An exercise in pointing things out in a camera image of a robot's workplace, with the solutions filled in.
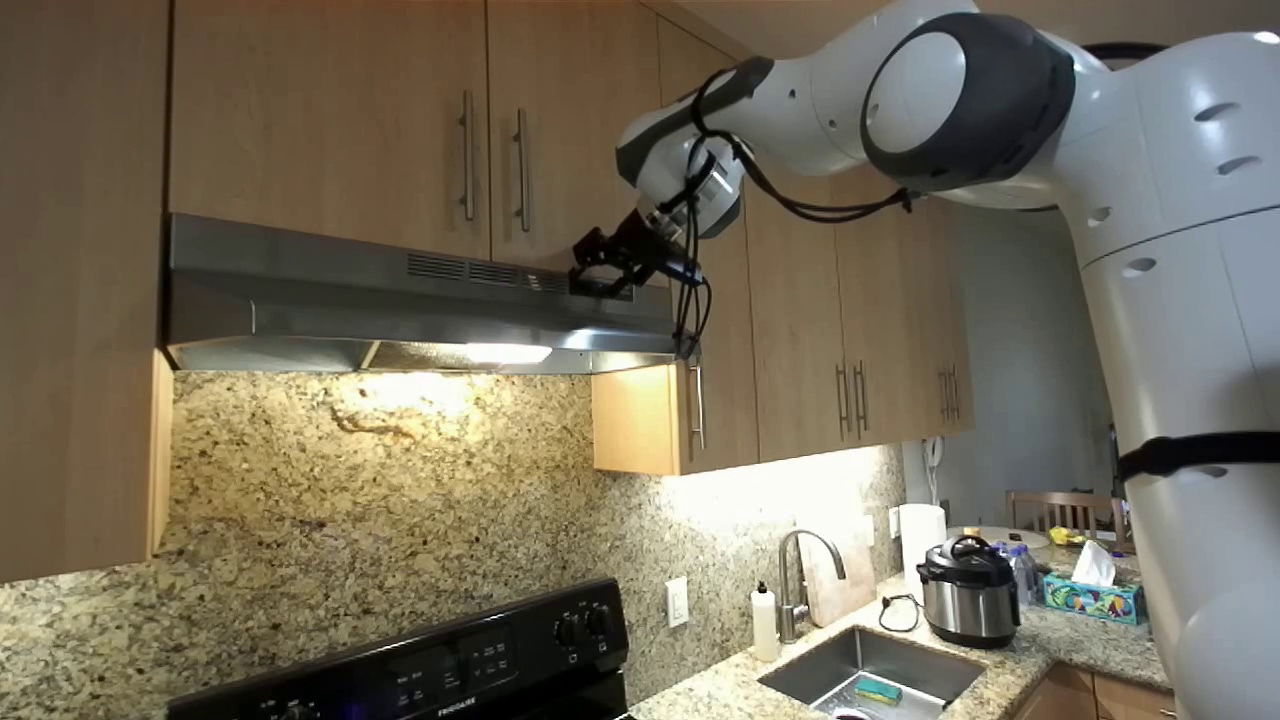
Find white wall outlet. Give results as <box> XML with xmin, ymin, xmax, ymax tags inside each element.
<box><xmin>665</xmin><ymin>575</ymin><xmax>690</xmax><ymax>628</ymax></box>

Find stainless steel range hood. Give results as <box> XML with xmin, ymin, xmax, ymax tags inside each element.
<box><xmin>164</xmin><ymin>212</ymin><xmax>676</xmax><ymax>375</ymax></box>

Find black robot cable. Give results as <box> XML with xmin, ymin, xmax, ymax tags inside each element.
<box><xmin>661</xmin><ymin>61</ymin><xmax>925</xmax><ymax>368</ymax></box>

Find stainless steel sink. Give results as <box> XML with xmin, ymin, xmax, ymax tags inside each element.
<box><xmin>759</xmin><ymin>628</ymin><xmax>978</xmax><ymax>720</ymax></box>

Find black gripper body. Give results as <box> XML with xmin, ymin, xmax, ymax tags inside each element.
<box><xmin>569</xmin><ymin>212</ymin><xmax>695</xmax><ymax>295</ymax></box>

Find white soap bottle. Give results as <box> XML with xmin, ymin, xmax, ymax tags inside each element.
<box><xmin>751</xmin><ymin>581</ymin><xmax>779</xmax><ymax>659</ymax></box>

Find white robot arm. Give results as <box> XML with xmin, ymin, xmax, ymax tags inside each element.
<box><xmin>570</xmin><ymin>0</ymin><xmax>1280</xmax><ymax>720</ymax></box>

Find white paper towel roll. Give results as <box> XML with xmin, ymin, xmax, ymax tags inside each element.
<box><xmin>897</xmin><ymin>503</ymin><xmax>946</xmax><ymax>582</ymax></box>

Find black electric stove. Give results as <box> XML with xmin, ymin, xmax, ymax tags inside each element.
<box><xmin>164</xmin><ymin>581</ymin><xmax>627</xmax><ymax>720</ymax></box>

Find wooden upper cabinets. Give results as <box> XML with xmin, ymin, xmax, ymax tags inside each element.
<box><xmin>0</xmin><ymin>0</ymin><xmax>974</xmax><ymax>582</ymax></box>

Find wooden chair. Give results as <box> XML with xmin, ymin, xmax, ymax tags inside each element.
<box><xmin>1007</xmin><ymin>492</ymin><xmax>1117</xmax><ymax>530</ymax></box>

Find silver pressure cooker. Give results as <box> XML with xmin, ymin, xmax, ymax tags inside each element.
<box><xmin>914</xmin><ymin>536</ymin><xmax>1019</xmax><ymax>647</ymax></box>

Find teal sponge in sink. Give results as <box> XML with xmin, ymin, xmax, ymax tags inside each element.
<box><xmin>851</xmin><ymin>677</ymin><xmax>905</xmax><ymax>706</ymax></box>

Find chrome kitchen faucet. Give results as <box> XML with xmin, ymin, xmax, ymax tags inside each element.
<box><xmin>776</xmin><ymin>529</ymin><xmax>849</xmax><ymax>645</ymax></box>

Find teal tissue box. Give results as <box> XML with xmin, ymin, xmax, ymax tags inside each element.
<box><xmin>1038</xmin><ymin>539</ymin><xmax>1149</xmax><ymax>624</ymax></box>

